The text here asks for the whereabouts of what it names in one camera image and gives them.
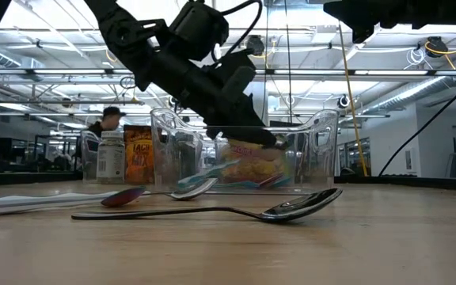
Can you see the long ceiling light rail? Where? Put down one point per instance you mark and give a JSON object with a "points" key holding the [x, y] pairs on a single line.
{"points": [[331, 71]]}

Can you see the silver air duct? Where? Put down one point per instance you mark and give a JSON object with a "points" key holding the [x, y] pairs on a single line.
{"points": [[410, 93], [2, 57]]}

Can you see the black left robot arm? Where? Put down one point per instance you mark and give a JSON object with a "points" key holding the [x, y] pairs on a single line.
{"points": [[125, 35]]}

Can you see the white-lid spice jar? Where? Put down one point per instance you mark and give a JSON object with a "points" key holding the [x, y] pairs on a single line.
{"points": [[111, 162]]}

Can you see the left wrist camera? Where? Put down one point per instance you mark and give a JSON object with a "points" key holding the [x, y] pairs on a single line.
{"points": [[196, 27]]}

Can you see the taco seasoning mix packet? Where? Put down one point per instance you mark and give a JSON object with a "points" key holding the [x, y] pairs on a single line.
{"points": [[139, 158]]}

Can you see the chili shrimp ramen pack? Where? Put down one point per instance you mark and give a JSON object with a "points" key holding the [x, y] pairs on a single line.
{"points": [[255, 166]]}

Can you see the white pillar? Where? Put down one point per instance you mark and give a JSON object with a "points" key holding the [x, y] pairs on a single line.
{"points": [[261, 103]]}

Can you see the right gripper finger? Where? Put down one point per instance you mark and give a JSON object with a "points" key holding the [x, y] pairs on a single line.
{"points": [[363, 35], [354, 12]]}

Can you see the person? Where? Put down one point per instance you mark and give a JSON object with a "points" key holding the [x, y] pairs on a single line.
{"points": [[111, 118]]}

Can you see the black metal spoon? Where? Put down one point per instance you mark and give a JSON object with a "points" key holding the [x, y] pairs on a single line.
{"points": [[291, 210]]}

